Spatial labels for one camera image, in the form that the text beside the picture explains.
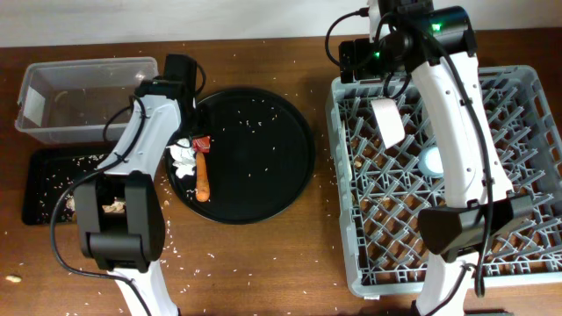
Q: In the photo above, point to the grey round plate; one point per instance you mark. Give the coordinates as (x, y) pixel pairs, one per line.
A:
(426, 124)

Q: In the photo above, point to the grey dishwasher rack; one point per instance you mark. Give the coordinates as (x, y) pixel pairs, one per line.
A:
(381, 191)

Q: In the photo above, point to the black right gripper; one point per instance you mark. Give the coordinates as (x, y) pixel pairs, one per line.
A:
(363, 69)

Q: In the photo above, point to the white tissue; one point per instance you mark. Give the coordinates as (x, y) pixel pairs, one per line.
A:
(183, 160)

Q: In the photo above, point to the orange carrot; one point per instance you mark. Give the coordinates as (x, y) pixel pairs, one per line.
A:
(202, 183)

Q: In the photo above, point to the light blue plastic cup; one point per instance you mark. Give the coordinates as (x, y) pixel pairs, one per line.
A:
(430, 163)

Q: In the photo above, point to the black rectangular tray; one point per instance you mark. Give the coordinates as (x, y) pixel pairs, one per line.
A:
(51, 171)

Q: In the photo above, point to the peanut on table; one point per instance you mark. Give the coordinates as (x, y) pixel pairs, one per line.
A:
(13, 279)

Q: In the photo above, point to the rice and food waste pile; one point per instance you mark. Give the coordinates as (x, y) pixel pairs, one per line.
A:
(70, 204)

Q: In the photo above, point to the red snack wrapper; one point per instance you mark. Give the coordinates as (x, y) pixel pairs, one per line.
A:
(202, 144)

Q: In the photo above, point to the clear plastic bin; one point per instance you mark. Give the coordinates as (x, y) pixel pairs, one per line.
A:
(64, 102)

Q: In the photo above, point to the round black tray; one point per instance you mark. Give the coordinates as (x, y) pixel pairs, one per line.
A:
(261, 157)

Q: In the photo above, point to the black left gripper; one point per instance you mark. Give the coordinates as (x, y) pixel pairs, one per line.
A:
(206, 124)

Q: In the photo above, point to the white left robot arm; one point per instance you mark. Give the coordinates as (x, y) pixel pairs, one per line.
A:
(119, 218)

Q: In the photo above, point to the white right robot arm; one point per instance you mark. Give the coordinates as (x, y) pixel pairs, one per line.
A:
(437, 49)

